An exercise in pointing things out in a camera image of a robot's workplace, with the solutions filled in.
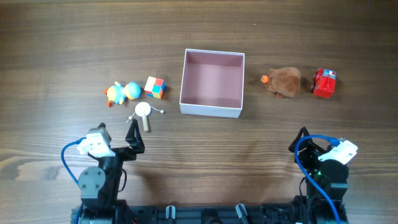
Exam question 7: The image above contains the white wooden rattle drum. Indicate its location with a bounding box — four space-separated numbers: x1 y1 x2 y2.
126 102 165 132

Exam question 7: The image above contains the orange blue duck toy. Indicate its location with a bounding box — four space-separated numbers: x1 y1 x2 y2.
104 82 141 107

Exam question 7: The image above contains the colourful puzzle cube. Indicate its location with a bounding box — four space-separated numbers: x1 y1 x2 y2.
144 77 165 99

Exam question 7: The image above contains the brown plush toy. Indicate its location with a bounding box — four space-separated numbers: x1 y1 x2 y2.
261 67 301 98

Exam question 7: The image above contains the red toy fire truck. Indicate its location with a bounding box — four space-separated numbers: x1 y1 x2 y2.
311 68 336 99

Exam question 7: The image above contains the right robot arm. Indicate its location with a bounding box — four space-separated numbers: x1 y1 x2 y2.
289 127 358 223

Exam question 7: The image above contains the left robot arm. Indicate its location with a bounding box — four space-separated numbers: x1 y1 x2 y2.
71 119 145 223

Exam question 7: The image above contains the pink open cardboard box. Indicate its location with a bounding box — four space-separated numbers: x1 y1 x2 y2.
179 49 245 118

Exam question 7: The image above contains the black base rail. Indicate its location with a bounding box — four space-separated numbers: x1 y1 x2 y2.
70 203 337 224

